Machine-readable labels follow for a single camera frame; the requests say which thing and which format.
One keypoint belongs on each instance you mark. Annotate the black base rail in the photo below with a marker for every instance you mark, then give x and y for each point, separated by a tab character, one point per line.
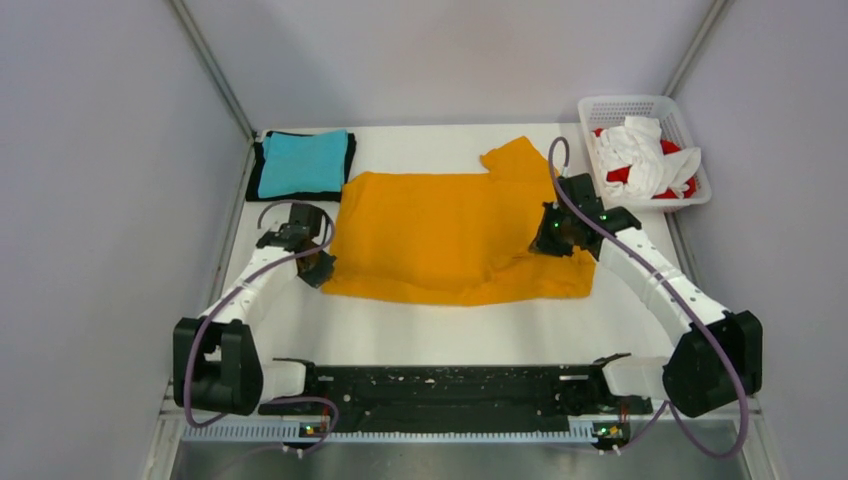
458	399

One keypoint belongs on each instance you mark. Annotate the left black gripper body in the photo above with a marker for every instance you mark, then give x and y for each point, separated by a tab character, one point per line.
315	273

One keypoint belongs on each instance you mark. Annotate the grey cable duct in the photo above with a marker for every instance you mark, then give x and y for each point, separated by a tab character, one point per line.
306	430

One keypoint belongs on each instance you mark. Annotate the white t shirt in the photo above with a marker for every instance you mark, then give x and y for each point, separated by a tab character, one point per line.
639	152

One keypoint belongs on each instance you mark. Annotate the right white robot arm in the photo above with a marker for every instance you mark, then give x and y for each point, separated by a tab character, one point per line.
717	354

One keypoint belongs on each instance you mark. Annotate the red t shirt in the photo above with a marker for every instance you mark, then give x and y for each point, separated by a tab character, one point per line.
672	147

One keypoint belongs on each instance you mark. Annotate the orange t shirt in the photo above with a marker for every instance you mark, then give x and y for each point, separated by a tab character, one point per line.
453	239

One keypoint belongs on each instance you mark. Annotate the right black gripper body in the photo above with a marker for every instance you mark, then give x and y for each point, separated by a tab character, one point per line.
554	234

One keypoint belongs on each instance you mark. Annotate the folded teal t shirt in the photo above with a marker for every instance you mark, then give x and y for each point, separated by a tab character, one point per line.
305	162

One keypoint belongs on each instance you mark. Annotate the folded black t shirt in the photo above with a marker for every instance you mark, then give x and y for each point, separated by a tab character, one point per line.
348	166

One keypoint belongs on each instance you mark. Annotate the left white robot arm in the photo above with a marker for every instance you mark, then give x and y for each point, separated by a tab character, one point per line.
219	365

